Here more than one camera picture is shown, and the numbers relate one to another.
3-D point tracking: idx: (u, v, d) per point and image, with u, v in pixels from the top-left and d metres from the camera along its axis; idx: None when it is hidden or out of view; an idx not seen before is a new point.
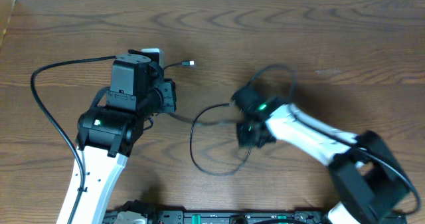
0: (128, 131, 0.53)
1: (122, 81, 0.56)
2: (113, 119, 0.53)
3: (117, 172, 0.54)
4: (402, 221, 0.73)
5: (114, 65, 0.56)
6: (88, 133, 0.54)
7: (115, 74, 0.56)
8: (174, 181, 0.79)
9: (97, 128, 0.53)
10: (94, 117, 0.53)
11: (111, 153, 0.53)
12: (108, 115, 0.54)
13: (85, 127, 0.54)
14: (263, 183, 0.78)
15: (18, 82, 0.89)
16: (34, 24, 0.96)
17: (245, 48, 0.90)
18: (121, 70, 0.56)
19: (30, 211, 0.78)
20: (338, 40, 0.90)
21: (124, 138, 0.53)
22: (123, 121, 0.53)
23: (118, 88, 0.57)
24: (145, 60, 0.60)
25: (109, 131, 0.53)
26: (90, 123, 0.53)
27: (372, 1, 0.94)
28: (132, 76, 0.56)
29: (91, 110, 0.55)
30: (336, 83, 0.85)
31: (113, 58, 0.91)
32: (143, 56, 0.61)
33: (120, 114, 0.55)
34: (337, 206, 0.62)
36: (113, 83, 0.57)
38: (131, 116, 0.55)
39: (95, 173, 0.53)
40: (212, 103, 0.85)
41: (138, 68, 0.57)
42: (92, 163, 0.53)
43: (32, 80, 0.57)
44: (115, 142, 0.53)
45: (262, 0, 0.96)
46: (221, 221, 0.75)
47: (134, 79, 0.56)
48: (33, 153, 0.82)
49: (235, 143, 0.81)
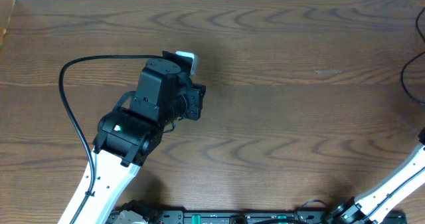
0: (145, 143, 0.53)
1: (147, 90, 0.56)
2: (133, 129, 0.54)
3: (127, 181, 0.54)
4: (402, 221, 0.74)
5: (143, 72, 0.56)
6: (106, 138, 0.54)
7: (143, 82, 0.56)
8: (174, 181, 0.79)
9: (116, 133, 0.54)
10: (115, 122, 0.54)
11: (125, 162, 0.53)
12: (129, 121, 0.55)
13: (104, 131, 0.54)
14: (263, 183, 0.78)
15: (18, 82, 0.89)
16: (34, 24, 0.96)
17: (245, 48, 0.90)
18: (149, 80, 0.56)
19: (30, 211, 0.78)
20: (338, 40, 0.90)
21: (141, 148, 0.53)
22: (143, 132, 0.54)
23: (143, 96, 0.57)
24: (176, 69, 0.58)
25: (127, 139, 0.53)
26: (111, 129, 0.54)
27: (372, 1, 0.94)
28: (159, 87, 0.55)
29: (113, 114, 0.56)
30: (336, 83, 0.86)
31: (114, 58, 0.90)
32: (174, 65, 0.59)
33: (141, 123, 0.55)
34: (359, 196, 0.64)
36: (139, 90, 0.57)
38: (151, 127, 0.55)
39: (105, 179, 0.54)
40: (212, 103, 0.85)
41: (166, 79, 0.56)
42: (103, 167, 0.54)
43: (62, 73, 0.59)
44: (131, 151, 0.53)
45: (262, 0, 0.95)
46: (221, 221, 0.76)
47: (160, 90, 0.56)
48: (33, 153, 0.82)
49: (235, 143, 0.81)
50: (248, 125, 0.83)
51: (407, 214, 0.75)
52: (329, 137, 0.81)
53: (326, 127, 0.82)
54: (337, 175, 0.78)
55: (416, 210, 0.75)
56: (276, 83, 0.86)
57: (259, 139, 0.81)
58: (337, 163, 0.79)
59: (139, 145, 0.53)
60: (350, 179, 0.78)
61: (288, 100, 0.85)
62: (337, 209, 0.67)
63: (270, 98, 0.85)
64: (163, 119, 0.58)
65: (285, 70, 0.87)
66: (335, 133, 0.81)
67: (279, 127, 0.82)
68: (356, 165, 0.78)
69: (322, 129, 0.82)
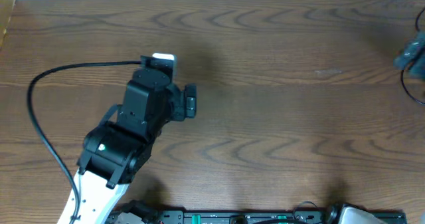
0: (131, 163, 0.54)
1: (134, 104, 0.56)
2: (118, 148, 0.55)
3: (112, 203, 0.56)
4: (402, 221, 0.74)
5: (129, 86, 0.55)
6: (91, 157, 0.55)
7: (129, 96, 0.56)
8: (174, 181, 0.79)
9: (100, 153, 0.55)
10: (100, 142, 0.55)
11: (109, 184, 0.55)
12: (115, 140, 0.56)
13: (89, 151, 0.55)
14: (263, 184, 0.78)
15: (18, 82, 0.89)
16: (34, 24, 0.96)
17: (245, 48, 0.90)
18: (135, 94, 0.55)
19: (30, 211, 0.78)
20: (338, 40, 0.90)
21: (127, 166, 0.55)
22: (129, 151, 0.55)
23: (130, 110, 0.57)
24: (165, 79, 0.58)
25: (111, 159, 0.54)
26: (95, 147, 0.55)
27: (372, 1, 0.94)
28: (145, 102, 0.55)
29: (98, 132, 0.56)
30: (336, 83, 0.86)
31: (114, 58, 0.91)
32: (161, 76, 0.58)
33: (127, 140, 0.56)
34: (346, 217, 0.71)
36: (125, 103, 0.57)
38: (138, 144, 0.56)
39: (91, 203, 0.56)
40: (212, 103, 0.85)
41: (153, 93, 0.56)
42: (87, 191, 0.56)
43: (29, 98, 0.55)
44: (117, 172, 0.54)
45: (262, 0, 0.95)
46: (221, 221, 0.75)
47: (147, 104, 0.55)
48: (34, 153, 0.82)
49: (235, 143, 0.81)
50: (248, 125, 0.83)
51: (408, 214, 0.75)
52: (329, 137, 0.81)
53: (326, 127, 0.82)
54: (337, 175, 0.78)
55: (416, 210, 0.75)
56: (276, 83, 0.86)
57: (259, 139, 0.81)
58: (336, 163, 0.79)
59: (125, 164, 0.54)
60: (350, 179, 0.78)
61: (288, 100, 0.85)
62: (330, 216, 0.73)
63: (270, 98, 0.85)
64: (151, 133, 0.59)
65: (285, 70, 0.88)
66: (335, 133, 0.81)
67: (279, 127, 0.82)
68: (356, 165, 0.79)
69: (323, 129, 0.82)
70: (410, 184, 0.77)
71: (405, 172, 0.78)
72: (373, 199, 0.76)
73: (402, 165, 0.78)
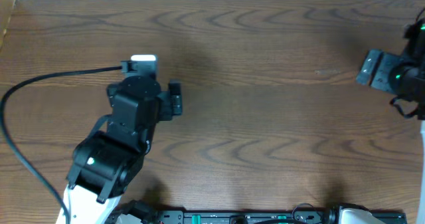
0: (121, 175, 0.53)
1: (124, 113, 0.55)
2: (108, 161, 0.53)
3: (103, 217, 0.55)
4: (403, 221, 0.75)
5: (117, 96, 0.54)
6: (81, 171, 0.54)
7: (119, 106, 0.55)
8: (174, 181, 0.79)
9: (89, 167, 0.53)
10: (89, 155, 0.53)
11: (100, 199, 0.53)
12: (104, 153, 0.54)
13: (78, 164, 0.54)
14: (263, 184, 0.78)
15: (19, 82, 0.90)
16: (34, 24, 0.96)
17: (245, 48, 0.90)
18: (125, 104, 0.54)
19: (31, 211, 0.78)
20: (338, 40, 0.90)
21: (118, 178, 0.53)
22: (119, 163, 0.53)
23: (120, 120, 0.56)
24: (156, 87, 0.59)
25: (101, 173, 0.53)
26: (85, 161, 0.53)
27: (372, 0, 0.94)
28: (136, 112, 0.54)
29: (87, 144, 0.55)
30: (336, 83, 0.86)
31: (114, 58, 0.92)
32: (151, 85, 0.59)
33: (117, 153, 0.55)
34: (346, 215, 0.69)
36: (115, 113, 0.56)
38: (129, 155, 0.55)
39: (82, 217, 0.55)
40: (212, 103, 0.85)
41: (143, 103, 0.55)
42: (78, 207, 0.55)
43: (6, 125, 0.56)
44: (108, 186, 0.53)
45: (262, 0, 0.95)
46: (221, 221, 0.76)
47: (137, 113, 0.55)
48: (34, 153, 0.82)
49: (234, 143, 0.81)
50: (248, 126, 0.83)
51: (407, 214, 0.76)
52: (329, 137, 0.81)
53: (326, 127, 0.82)
54: (337, 175, 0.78)
55: (415, 211, 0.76)
56: (276, 83, 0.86)
57: (259, 139, 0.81)
58: (337, 163, 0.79)
59: (116, 177, 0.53)
60: (350, 179, 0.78)
61: (288, 100, 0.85)
62: (329, 219, 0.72)
63: (270, 98, 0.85)
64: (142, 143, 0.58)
65: (285, 70, 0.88)
66: (335, 133, 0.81)
67: (279, 127, 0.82)
68: (355, 165, 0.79)
69: (323, 129, 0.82)
70: (408, 184, 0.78)
71: (404, 172, 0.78)
72: (372, 199, 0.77)
73: (402, 165, 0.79)
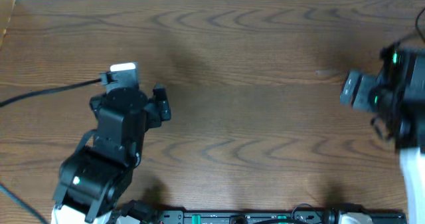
0: (109, 192, 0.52)
1: (109, 129, 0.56)
2: (95, 178, 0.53)
3: None
4: (403, 221, 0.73)
5: (102, 111, 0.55)
6: (67, 190, 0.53)
7: (104, 121, 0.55)
8: (174, 181, 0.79)
9: (76, 186, 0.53)
10: (74, 173, 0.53)
11: (88, 219, 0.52)
12: (90, 170, 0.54)
13: (64, 183, 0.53)
14: (263, 184, 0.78)
15: (18, 81, 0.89)
16: (35, 24, 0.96)
17: (245, 48, 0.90)
18: (110, 118, 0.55)
19: (30, 211, 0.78)
20: (338, 40, 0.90)
21: (105, 196, 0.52)
22: (106, 179, 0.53)
23: (106, 135, 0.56)
24: (142, 99, 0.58)
25: (88, 191, 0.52)
26: (70, 179, 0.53)
27: (372, 1, 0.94)
28: (121, 125, 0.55)
29: (73, 162, 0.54)
30: (336, 83, 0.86)
31: (114, 58, 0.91)
32: (138, 96, 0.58)
33: (104, 169, 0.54)
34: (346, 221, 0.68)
36: (101, 129, 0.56)
38: (116, 171, 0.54)
39: None
40: (212, 103, 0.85)
41: (128, 116, 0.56)
42: None
43: None
44: (95, 203, 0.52)
45: (262, 0, 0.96)
46: (221, 221, 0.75)
47: (122, 127, 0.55)
48: (34, 153, 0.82)
49: (235, 143, 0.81)
50: (248, 125, 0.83)
51: None
52: (329, 137, 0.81)
53: (326, 127, 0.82)
54: (337, 175, 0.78)
55: None
56: (276, 83, 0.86)
57: (259, 139, 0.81)
58: (336, 163, 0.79)
59: (103, 194, 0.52)
60: (350, 179, 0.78)
61: (288, 100, 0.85)
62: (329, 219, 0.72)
63: (270, 98, 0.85)
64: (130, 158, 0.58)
65: (285, 70, 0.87)
66: (335, 133, 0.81)
67: (279, 127, 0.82)
68: (355, 165, 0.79)
69: (323, 129, 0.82)
70: None
71: None
72: (373, 200, 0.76)
73: None
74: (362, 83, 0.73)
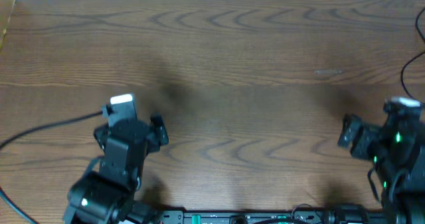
0: (115, 213, 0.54)
1: (114, 155, 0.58)
2: (102, 199, 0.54)
3: None
4: None
5: (109, 139, 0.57)
6: (76, 212, 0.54)
7: (110, 148, 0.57)
8: (174, 181, 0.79)
9: (84, 207, 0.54)
10: (83, 195, 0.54)
11: None
12: (97, 192, 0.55)
13: (72, 205, 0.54)
14: (263, 184, 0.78)
15: (18, 82, 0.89)
16: (34, 24, 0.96)
17: (245, 48, 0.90)
18: (116, 145, 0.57)
19: (30, 211, 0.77)
20: (338, 40, 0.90)
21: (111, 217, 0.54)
22: (112, 201, 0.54)
23: (111, 161, 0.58)
24: (144, 129, 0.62)
25: (95, 213, 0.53)
26: (79, 202, 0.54)
27: (372, 1, 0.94)
28: (127, 153, 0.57)
29: (81, 184, 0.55)
30: (336, 83, 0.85)
31: (114, 58, 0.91)
32: (140, 127, 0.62)
33: (110, 191, 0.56)
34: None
36: (107, 155, 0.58)
38: (121, 194, 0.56)
39: None
40: (212, 103, 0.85)
41: (133, 144, 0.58)
42: None
43: None
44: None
45: (262, 0, 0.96)
46: (221, 221, 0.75)
47: (127, 155, 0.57)
48: (34, 153, 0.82)
49: (235, 143, 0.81)
50: (248, 125, 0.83)
51: None
52: (329, 137, 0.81)
53: (326, 127, 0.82)
54: (337, 175, 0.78)
55: None
56: (276, 83, 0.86)
57: (259, 139, 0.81)
58: (336, 163, 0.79)
59: (109, 216, 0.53)
60: (350, 179, 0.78)
61: (288, 100, 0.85)
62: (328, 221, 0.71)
63: (270, 98, 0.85)
64: (132, 182, 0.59)
65: (285, 70, 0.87)
66: (335, 133, 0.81)
67: (279, 127, 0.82)
68: (355, 165, 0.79)
69: (323, 129, 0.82)
70: None
71: None
72: (374, 200, 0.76)
73: None
74: (363, 135, 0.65)
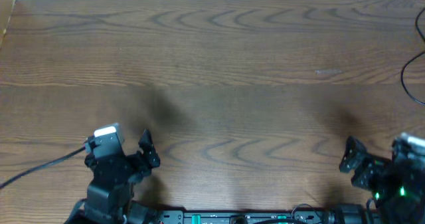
0: None
1: (96, 201, 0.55)
2: None
3: None
4: None
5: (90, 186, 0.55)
6: None
7: (92, 195, 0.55)
8: (174, 181, 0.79)
9: None
10: None
11: None
12: None
13: None
14: (263, 184, 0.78)
15: (18, 82, 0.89)
16: (34, 24, 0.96)
17: (244, 48, 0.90)
18: (97, 193, 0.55)
19: (30, 211, 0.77)
20: (338, 40, 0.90)
21: None
22: None
23: (93, 207, 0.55)
24: (126, 170, 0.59)
25: None
26: None
27: (372, 1, 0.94)
28: (108, 200, 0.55)
29: None
30: (336, 83, 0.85)
31: (114, 58, 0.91)
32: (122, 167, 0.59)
33: None
34: None
36: (89, 201, 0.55)
38: None
39: None
40: (212, 103, 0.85)
41: (114, 190, 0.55)
42: None
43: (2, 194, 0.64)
44: None
45: (262, 0, 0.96)
46: (221, 221, 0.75)
47: (109, 201, 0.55)
48: (33, 153, 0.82)
49: (235, 143, 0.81)
50: (248, 125, 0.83)
51: None
52: (329, 137, 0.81)
53: (326, 127, 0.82)
54: (337, 175, 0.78)
55: None
56: (276, 83, 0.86)
57: (259, 139, 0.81)
58: (336, 163, 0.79)
59: None
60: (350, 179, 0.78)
61: (288, 100, 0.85)
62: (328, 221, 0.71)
63: (270, 98, 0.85)
64: None
65: (285, 70, 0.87)
66: (335, 133, 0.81)
67: (279, 127, 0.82)
68: None
69: (323, 129, 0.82)
70: None
71: None
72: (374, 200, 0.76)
73: None
74: (367, 168, 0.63)
